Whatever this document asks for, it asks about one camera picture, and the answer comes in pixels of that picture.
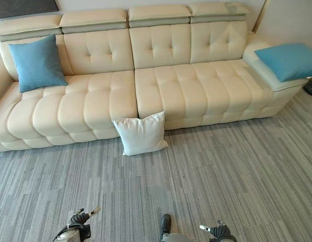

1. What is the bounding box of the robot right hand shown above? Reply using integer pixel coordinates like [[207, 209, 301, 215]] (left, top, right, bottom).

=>
[[199, 220, 232, 239]]

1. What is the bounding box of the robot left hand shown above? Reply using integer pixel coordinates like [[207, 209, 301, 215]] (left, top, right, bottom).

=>
[[67, 207, 101, 230]]

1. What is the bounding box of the cream leather tufted sofa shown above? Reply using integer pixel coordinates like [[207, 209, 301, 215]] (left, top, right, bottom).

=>
[[0, 2, 303, 153]]

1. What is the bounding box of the robot silver leg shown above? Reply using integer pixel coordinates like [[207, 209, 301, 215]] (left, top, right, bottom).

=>
[[159, 231, 183, 242]]

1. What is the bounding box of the robot dark foot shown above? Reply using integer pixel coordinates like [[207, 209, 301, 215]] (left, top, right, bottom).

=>
[[161, 214, 171, 234]]

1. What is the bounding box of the white square cushion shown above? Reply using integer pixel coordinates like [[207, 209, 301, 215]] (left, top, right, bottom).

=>
[[112, 111, 169, 156]]

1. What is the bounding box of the blue square cushion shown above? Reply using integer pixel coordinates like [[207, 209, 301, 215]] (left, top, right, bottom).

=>
[[254, 43, 312, 83], [8, 34, 69, 93]]

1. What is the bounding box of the black round base object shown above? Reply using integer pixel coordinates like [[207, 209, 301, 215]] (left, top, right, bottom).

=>
[[303, 76, 312, 95]]

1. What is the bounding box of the dark framed wall picture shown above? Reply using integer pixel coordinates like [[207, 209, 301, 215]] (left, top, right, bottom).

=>
[[0, 0, 60, 20]]

